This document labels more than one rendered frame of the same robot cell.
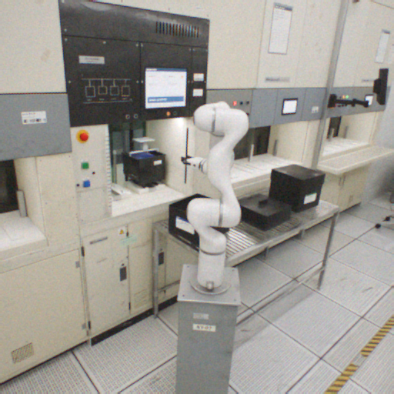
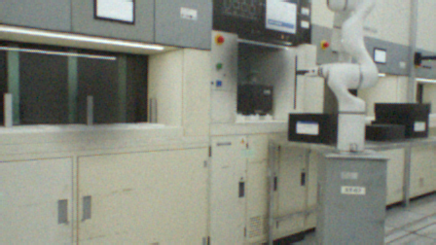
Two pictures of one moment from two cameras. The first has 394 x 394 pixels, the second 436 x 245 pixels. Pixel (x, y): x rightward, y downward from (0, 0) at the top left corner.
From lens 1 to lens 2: 0.98 m
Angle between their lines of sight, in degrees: 20
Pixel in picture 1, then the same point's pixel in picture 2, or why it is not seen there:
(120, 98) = (248, 14)
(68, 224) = (201, 119)
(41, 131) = (192, 26)
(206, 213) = (347, 71)
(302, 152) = not seen: hidden behind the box
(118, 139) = not seen: hidden behind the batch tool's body
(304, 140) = (395, 95)
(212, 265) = (355, 125)
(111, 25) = not seen: outside the picture
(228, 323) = (379, 183)
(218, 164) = (353, 29)
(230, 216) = (370, 72)
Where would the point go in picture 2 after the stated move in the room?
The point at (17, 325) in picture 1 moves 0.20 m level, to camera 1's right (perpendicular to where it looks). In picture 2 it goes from (149, 216) to (188, 218)
